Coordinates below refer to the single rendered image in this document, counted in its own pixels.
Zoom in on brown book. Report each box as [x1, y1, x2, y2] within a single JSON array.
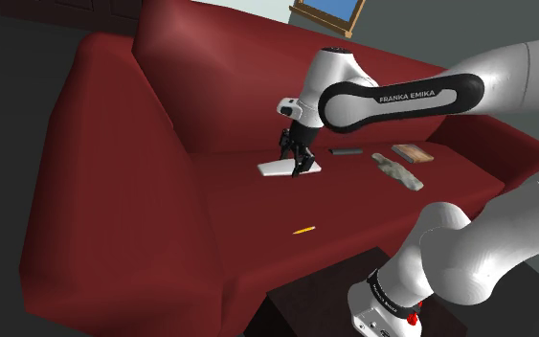
[[391, 143, 436, 165]]

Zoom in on grey mottled flat object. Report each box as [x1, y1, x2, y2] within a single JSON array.
[[371, 152, 425, 192]]

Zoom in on wooden framed wall picture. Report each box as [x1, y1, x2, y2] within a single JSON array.
[[288, 0, 368, 39]]

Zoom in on red sofa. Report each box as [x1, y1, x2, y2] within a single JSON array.
[[18, 0, 539, 337]]

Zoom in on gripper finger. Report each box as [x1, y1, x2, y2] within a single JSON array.
[[291, 146, 316, 179], [278, 129, 295, 161]]

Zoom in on white flat tablet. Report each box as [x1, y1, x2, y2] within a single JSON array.
[[257, 158, 323, 178]]

